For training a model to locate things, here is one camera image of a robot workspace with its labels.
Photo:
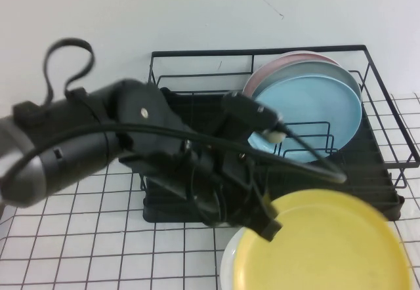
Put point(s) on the white grid tablecloth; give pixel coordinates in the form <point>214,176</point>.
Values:
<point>98,237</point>

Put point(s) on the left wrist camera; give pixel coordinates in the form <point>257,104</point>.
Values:
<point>249,111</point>

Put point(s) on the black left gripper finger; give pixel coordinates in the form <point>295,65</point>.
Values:
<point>269,226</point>

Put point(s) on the grey round plate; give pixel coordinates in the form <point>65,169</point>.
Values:
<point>311,68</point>

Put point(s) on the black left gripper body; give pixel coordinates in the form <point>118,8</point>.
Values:
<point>226,185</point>

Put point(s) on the black plastic drip tray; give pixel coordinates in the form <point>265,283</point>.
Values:
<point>170,213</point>

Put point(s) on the light blue round plate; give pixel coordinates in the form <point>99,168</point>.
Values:
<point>311,106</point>

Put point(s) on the yellow round plate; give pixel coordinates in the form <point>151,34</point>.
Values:
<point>328,247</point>

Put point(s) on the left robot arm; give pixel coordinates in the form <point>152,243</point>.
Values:
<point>82,158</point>

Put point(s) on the pink round plate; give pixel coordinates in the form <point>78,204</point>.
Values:
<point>262,73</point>

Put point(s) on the white round plate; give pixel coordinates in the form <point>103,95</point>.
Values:
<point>226,263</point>

